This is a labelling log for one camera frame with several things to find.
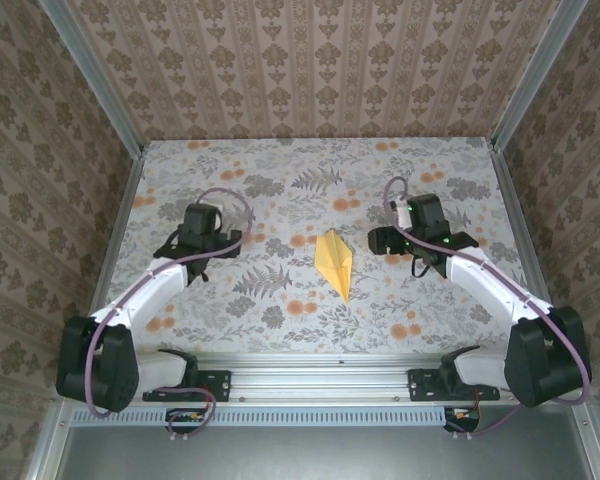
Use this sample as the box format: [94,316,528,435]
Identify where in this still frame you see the yellow paper sheet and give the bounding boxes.
[313,228,355,305]

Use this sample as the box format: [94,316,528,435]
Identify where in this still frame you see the floral print tablecloth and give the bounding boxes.
[82,138,549,356]

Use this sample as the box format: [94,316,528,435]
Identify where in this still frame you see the grey metal panel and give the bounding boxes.
[27,404,600,480]

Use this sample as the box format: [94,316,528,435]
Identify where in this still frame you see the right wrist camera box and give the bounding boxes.
[390,198,412,227]

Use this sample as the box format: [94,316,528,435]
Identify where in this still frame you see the thin black right gripper cable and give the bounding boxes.
[409,251,432,280]

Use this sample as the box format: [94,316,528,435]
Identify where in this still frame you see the aluminium table side rail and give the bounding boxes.
[488,144,572,365]
[73,149,147,366]

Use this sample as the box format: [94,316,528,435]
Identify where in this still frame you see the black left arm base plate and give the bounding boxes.
[142,368,232,402]

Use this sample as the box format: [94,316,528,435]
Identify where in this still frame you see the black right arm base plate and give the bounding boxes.
[407,367,501,402]

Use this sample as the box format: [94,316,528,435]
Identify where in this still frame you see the aluminium mounting rail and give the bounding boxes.
[53,352,592,404]

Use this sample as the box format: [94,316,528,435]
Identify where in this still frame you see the aluminium frame post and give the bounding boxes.
[38,0,145,160]
[490,0,592,152]

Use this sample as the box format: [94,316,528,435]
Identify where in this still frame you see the grey slotted cable duct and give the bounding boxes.
[71,405,451,427]

